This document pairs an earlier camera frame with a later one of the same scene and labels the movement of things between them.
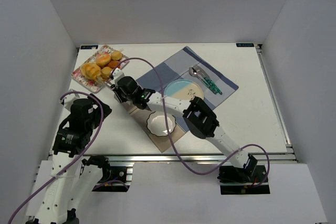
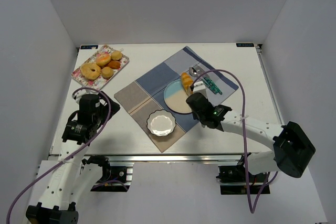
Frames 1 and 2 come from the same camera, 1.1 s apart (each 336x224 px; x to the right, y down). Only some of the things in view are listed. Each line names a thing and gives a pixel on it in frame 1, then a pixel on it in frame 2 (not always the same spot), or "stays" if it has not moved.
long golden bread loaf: x=90 y=71 → x=187 y=82
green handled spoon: x=193 y=72 stays
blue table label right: x=244 y=44 stays
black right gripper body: x=115 y=87 → x=193 y=99
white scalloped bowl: x=156 y=124 stays
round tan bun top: x=116 y=55 stays
